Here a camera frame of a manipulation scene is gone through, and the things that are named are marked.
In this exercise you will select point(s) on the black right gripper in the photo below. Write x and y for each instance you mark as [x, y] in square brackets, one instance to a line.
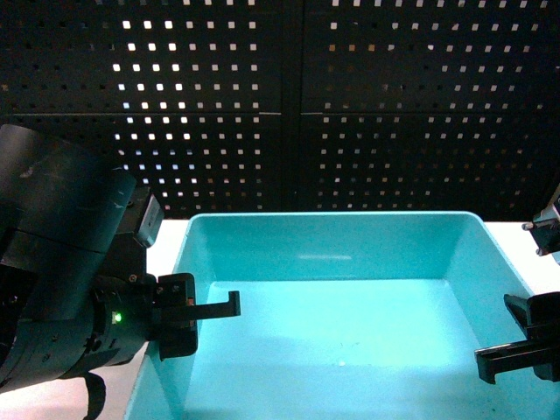
[538, 318]

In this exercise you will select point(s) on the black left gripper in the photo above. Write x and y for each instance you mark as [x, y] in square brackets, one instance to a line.
[128, 313]

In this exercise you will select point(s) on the turquoise plastic tray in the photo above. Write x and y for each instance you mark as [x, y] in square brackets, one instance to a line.
[345, 316]

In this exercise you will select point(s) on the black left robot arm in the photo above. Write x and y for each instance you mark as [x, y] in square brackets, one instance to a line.
[75, 291]

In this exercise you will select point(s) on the black perforated back panel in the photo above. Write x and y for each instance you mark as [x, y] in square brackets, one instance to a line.
[264, 106]

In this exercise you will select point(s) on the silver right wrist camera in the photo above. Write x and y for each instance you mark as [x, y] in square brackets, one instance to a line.
[544, 228]

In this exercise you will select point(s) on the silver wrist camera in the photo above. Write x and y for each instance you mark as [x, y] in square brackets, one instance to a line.
[544, 228]
[142, 218]

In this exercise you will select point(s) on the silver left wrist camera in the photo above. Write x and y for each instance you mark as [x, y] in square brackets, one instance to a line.
[142, 218]

